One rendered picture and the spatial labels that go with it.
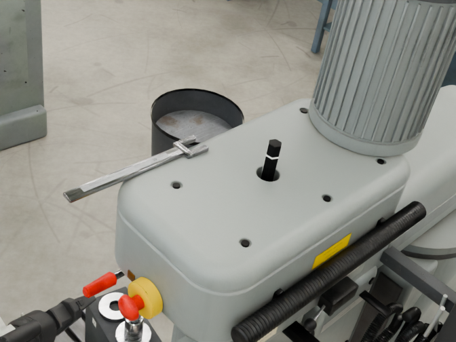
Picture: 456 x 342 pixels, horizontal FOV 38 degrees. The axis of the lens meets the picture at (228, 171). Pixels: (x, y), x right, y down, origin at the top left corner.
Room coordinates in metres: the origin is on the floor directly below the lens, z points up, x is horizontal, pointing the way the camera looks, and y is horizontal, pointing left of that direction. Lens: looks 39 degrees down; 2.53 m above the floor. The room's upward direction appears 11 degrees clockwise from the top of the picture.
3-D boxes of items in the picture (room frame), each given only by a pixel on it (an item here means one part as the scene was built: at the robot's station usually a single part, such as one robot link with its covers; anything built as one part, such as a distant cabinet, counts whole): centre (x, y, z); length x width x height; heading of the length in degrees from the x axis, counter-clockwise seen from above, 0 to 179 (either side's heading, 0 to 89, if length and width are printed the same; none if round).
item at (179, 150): (0.76, 0.13, 1.89); 0.24 x 0.04 x 0.01; 139
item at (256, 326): (0.75, -0.20, 1.79); 0.45 x 0.04 x 0.04; 141
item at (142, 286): (0.64, 0.08, 1.76); 0.06 x 0.02 x 0.06; 51
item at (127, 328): (1.05, 0.16, 1.14); 0.05 x 0.05 x 0.06
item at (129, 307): (0.62, 0.10, 1.76); 0.04 x 0.03 x 0.04; 51
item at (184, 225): (0.83, -0.07, 1.81); 0.47 x 0.26 x 0.16; 141
